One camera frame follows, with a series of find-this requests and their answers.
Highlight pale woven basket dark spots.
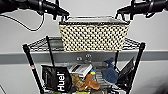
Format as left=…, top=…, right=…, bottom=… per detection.
left=58, top=15, right=131, bottom=53

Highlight small plain black bag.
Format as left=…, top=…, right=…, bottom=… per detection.
left=116, top=56, right=136, bottom=92

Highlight black bag with white print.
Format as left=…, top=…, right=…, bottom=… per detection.
left=40, top=64, right=73, bottom=93

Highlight tan knit plush toy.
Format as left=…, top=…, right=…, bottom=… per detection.
left=70, top=73, right=86, bottom=91

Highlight orange plush toy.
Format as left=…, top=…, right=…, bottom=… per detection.
left=83, top=72, right=101, bottom=92

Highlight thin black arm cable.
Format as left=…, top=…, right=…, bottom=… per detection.
left=4, top=12, right=46, bottom=33

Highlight black wire shelf rack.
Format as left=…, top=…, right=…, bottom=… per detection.
left=21, top=34, right=147, bottom=94

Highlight small grey wall fitting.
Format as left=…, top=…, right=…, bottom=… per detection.
left=84, top=53, right=93, bottom=64
left=76, top=56, right=83, bottom=63

